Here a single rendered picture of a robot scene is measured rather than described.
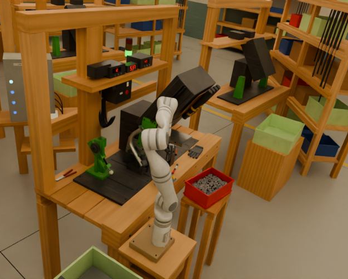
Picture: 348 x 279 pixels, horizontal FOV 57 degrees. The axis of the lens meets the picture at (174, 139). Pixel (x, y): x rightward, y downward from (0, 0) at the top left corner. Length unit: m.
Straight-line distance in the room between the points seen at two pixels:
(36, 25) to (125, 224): 1.15
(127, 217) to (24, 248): 1.35
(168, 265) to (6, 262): 1.60
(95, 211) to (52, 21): 1.08
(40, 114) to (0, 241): 1.57
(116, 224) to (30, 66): 0.96
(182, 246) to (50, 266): 1.13
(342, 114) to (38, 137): 3.60
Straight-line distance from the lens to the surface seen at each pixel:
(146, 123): 2.24
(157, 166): 1.41
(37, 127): 1.94
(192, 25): 12.73
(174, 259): 1.82
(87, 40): 2.04
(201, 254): 2.50
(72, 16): 1.93
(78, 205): 2.06
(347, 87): 4.35
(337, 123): 4.51
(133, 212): 1.97
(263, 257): 3.21
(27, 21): 1.75
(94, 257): 1.74
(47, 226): 2.36
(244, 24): 11.05
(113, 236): 1.90
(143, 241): 1.83
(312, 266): 3.35
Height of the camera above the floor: 2.21
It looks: 28 degrees down
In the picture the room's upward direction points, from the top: 8 degrees clockwise
